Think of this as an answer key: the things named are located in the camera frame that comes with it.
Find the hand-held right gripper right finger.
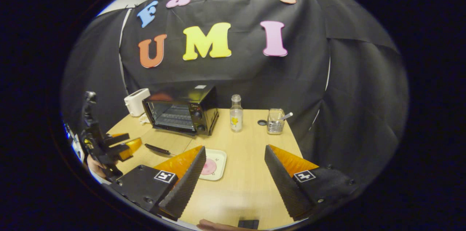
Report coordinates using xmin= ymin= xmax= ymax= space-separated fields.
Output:
xmin=264 ymin=145 xmax=359 ymax=221

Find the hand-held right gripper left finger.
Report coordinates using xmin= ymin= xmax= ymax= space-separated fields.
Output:
xmin=109 ymin=146 xmax=207 ymax=220

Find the pink ham slice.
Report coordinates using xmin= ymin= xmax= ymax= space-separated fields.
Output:
xmin=201 ymin=158 xmax=218 ymax=176

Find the white square plate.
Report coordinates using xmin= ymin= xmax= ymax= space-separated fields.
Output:
xmin=198 ymin=149 xmax=227 ymax=181

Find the black electric oven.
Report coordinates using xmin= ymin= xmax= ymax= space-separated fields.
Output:
xmin=142 ymin=85 xmax=220 ymax=137

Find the white toaster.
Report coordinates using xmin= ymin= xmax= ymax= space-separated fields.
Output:
xmin=124 ymin=88 xmax=150 ymax=117

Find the metal mesh holder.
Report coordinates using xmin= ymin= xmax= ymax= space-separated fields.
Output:
xmin=267 ymin=109 xmax=285 ymax=135

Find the clear bottle with yellow label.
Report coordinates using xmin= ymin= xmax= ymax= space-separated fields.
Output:
xmin=230 ymin=94 xmax=244 ymax=133

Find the black-handled knife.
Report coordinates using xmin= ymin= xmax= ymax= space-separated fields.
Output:
xmin=145 ymin=143 xmax=175 ymax=156

